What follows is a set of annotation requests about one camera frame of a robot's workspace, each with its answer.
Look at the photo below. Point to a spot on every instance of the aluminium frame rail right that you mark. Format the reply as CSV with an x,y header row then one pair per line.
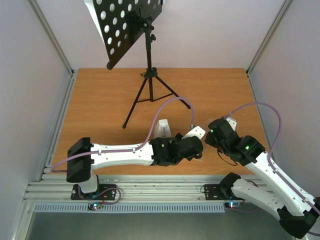
x,y
284,7

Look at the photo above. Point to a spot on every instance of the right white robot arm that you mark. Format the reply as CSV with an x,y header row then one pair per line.
x,y
296,210

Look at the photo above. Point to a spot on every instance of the white sheet paper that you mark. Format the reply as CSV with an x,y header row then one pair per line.
x,y
90,6

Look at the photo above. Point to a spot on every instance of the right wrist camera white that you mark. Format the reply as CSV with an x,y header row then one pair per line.
x,y
232,122

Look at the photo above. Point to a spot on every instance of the aluminium front rail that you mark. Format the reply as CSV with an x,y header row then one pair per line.
x,y
134,188

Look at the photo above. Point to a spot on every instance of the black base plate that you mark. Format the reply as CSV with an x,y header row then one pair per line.
x,y
104,192
213,192

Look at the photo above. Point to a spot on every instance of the black tripod music stand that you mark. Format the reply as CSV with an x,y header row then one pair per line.
x,y
127,28

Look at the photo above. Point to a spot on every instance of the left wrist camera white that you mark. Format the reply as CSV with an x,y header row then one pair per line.
x,y
197,131

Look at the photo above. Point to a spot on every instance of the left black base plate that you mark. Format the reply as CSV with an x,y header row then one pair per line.
x,y
104,192

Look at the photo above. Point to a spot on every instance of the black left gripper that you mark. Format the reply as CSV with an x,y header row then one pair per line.
x,y
178,136

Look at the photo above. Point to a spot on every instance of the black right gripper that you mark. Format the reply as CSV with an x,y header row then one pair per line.
x,y
211,139

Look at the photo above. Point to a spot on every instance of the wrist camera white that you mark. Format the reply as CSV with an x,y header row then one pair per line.
x,y
232,122
197,131

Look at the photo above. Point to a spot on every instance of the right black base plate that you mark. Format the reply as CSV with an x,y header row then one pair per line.
x,y
213,192

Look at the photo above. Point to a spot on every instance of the grey slotted cable duct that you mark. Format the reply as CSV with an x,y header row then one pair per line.
x,y
129,208

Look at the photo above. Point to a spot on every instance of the white metronome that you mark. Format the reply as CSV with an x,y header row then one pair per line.
x,y
162,129

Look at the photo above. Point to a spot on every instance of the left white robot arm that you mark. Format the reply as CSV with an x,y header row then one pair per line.
x,y
85,156

